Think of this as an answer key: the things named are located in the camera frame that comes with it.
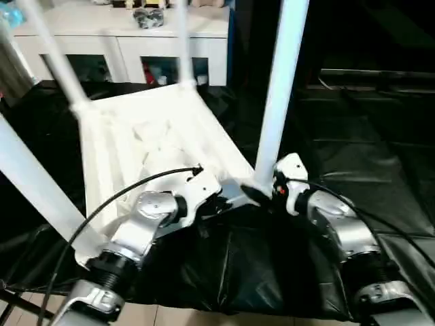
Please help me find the white plastic table top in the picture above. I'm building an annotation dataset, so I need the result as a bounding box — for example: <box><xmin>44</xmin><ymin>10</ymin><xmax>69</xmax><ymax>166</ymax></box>
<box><xmin>73</xmin><ymin>82</ymin><xmax>260</xmax><ymax>271</ymax></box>

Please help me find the black plastic mat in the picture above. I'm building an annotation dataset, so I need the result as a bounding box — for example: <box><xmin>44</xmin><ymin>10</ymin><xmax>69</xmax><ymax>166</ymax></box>
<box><xmin>0</xmin><ymin>79</ymin><xmax>435</xmax><ymax>322</ymax></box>

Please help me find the white cabinet with glass doors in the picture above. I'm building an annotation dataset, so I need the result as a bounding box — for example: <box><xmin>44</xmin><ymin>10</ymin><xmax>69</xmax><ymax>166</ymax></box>
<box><xmin>12</xmin><ymin>0</ymin><xmax>232</xmax><ymax>88</ymax></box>

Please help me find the black bundle on cabinet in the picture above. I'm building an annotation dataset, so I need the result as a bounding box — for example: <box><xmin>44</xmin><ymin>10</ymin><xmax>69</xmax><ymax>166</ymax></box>
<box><xmin>132</xmin><ymin>7</ymin><xmax>164</xmax><ymax>30</ymax></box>

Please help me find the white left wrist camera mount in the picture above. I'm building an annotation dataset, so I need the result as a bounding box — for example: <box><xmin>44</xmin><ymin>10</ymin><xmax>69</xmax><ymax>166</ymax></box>
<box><xmin>185</xmin><ymin>168</ymin><xmax>224</xmax><ymax>228</ymax></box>

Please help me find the black folding table frame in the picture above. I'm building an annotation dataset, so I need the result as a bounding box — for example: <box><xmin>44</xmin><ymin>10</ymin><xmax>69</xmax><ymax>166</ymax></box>
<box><xmin>0</xmin><ymin>283</ymin><xmax>55</xmax><ymax>322</ymax></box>

